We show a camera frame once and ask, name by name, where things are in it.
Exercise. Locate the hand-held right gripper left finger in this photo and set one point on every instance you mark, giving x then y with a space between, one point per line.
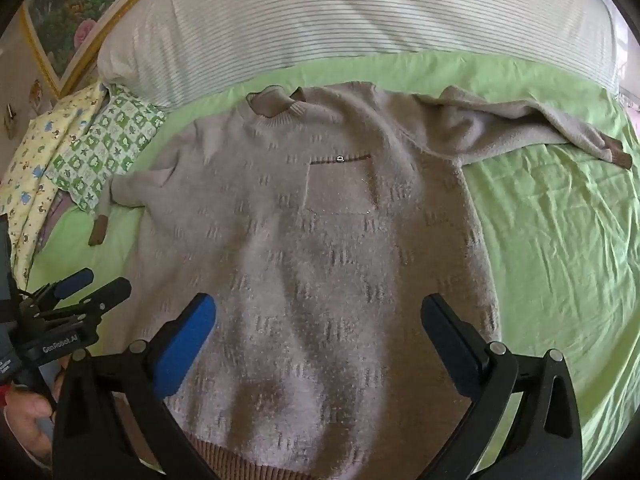
186 340

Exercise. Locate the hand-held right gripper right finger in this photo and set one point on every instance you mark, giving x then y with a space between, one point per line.
450 340

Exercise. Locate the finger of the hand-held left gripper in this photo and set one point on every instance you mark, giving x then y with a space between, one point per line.
75 280
107 296

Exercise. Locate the beige knitted sweater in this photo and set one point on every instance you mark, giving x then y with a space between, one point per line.
325 260

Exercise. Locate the person's left hand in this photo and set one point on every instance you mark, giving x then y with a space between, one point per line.
27 420

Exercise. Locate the yellow cartoon print cloth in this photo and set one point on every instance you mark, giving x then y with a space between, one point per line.
35 160

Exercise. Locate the green checked print cloth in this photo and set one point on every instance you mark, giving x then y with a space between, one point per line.
115 145

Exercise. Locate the green bed sheet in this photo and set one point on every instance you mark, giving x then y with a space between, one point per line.
550 210

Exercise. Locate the white striped quilt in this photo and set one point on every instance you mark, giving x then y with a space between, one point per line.
350 10

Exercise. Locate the framed flower wall painting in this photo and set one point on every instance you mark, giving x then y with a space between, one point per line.
75 5

